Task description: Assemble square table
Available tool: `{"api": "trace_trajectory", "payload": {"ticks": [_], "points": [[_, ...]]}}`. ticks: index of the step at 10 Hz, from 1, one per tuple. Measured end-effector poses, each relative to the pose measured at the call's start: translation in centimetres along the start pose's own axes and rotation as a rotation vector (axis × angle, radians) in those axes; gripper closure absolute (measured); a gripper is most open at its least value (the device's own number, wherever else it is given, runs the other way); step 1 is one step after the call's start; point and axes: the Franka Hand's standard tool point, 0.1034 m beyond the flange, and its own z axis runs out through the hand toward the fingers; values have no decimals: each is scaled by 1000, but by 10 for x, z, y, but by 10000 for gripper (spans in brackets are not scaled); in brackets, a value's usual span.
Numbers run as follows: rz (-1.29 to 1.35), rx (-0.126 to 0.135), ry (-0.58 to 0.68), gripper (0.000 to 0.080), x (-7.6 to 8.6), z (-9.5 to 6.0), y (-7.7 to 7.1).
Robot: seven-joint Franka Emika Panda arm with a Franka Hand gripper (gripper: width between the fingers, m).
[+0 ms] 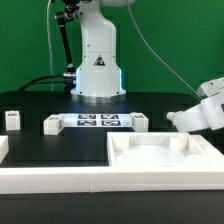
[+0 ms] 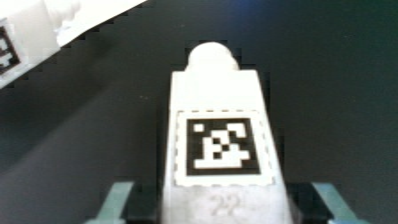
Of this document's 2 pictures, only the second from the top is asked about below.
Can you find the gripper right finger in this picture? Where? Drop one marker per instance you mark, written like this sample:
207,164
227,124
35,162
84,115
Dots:
319,205

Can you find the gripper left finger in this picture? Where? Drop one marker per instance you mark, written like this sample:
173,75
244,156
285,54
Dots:
131,205

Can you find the white table leg with tag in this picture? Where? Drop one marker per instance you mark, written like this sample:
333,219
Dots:
223,181

